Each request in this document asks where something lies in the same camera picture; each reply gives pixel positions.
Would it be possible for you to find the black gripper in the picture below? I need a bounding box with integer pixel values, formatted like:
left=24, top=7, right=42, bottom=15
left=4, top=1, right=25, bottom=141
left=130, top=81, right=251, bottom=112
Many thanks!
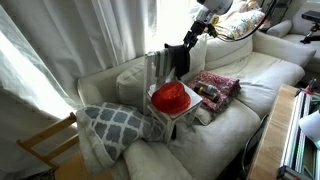
left=183, top=21, right=205, bottom=50

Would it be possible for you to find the red sparkly hat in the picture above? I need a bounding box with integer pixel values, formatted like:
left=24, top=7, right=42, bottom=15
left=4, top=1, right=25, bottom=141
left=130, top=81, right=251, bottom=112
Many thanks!
left=151, top=82, right=191, bottom=114

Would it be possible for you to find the black felt hat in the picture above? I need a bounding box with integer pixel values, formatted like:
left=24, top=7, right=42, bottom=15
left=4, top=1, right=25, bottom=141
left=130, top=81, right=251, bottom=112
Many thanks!
left=164, top=44, right=190, bottom=80

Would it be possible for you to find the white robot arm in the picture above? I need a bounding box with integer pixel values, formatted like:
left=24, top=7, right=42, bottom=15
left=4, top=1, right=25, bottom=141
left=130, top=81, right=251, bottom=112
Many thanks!
left=183, top=0, right=233, bottom=50

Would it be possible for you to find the small white wooden chair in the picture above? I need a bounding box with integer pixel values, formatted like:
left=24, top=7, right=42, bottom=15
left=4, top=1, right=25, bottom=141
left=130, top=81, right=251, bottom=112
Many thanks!
left=143, top=50, right=202, bottom=142

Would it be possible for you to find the floral cushion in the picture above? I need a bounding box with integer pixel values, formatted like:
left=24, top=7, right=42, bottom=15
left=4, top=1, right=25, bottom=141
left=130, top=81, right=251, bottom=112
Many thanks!
left=211, top=10, right=265, bottom=39

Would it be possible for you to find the striped grey towel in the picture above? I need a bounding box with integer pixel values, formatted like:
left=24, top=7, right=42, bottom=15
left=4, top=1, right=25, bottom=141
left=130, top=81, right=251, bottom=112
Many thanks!
left=154, top=48, right=174, bottom=77

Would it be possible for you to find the clear plastic water bottle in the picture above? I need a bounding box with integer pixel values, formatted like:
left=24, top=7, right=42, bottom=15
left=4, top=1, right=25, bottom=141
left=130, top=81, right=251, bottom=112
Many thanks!
left=197, top=81, right=218, bottom=94

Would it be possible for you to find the black yellow flashlight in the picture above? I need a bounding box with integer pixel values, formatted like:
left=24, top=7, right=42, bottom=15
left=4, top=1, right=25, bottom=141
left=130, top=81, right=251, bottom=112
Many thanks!
left=194, top=86, right=219, bottom=103

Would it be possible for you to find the cream sofa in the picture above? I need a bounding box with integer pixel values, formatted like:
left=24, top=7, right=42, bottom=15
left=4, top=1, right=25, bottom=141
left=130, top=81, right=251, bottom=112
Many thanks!
left=78, top=32, right=315, bottom=180

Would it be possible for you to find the grey white patterned pillow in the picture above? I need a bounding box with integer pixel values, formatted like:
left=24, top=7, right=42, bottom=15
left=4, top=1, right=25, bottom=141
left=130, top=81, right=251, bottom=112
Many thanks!
left=76, top=102, right=164, bottom=171

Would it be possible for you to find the white curtain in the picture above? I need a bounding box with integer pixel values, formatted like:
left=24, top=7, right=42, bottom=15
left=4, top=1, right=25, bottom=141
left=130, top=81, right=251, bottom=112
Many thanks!
left=1, top=0, right=193, bottom=108

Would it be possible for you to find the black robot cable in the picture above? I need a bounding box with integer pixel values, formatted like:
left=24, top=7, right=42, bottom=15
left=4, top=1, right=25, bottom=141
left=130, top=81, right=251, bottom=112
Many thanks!
left=213, top=0, right=278, bottom=43

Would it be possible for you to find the black camera on stand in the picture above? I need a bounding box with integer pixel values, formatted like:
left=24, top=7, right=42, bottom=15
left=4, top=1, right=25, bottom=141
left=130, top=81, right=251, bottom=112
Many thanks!
left=299, top=9, right=320, bottom=45

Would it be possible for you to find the wooden folding frame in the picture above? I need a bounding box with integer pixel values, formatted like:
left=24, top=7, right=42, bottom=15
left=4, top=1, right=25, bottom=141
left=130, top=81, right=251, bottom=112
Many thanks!
left=16, top=113, right=79, bottom=169

